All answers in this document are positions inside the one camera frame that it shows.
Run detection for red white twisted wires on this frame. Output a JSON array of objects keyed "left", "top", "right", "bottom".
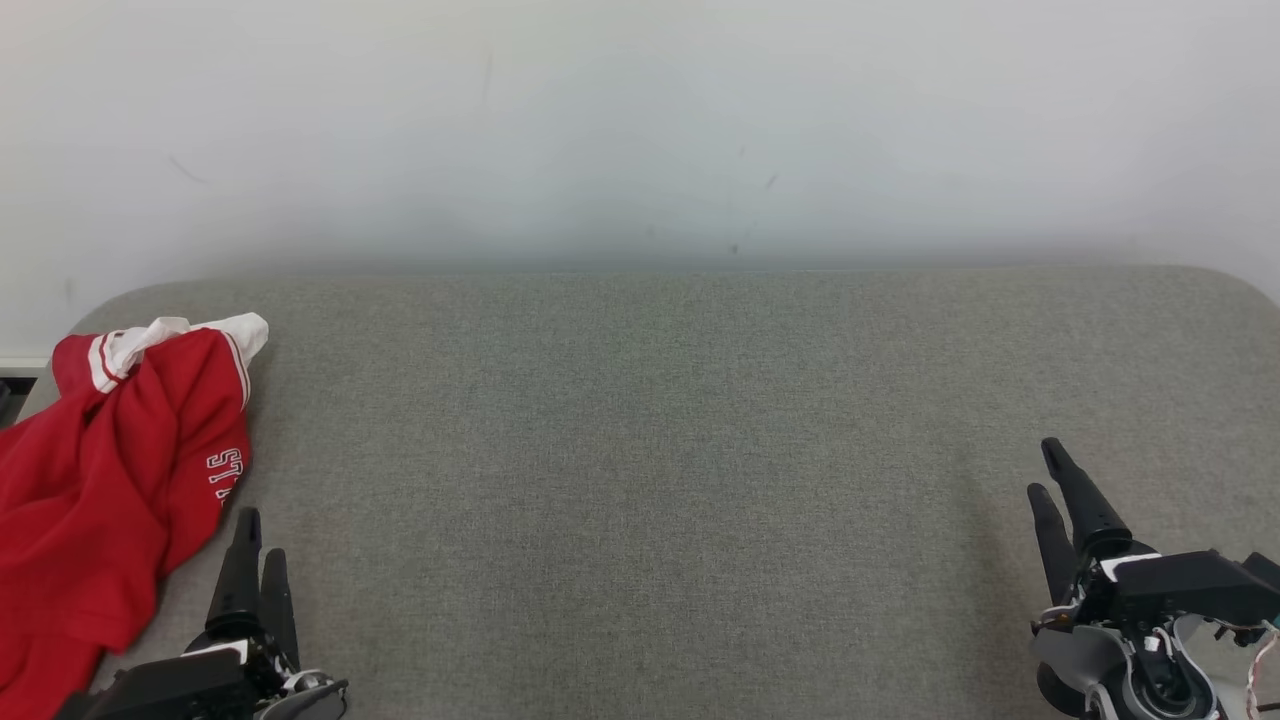
[{"left": 1244, "top": 625, "right": 1280, "bottom": 720}]

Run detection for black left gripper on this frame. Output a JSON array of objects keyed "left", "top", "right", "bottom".
[{"left": 55, "top": 508, "right": 301, "bottom": 720}]

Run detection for red shirt with white sleeves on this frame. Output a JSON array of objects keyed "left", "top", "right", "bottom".
[{"left": 0, "top": 313, "right": 270, "bottom": 720}]

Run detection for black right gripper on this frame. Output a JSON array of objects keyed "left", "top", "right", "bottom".
[{"left": 1027, "top": 437, "right": 1280, "bottom": 627}]

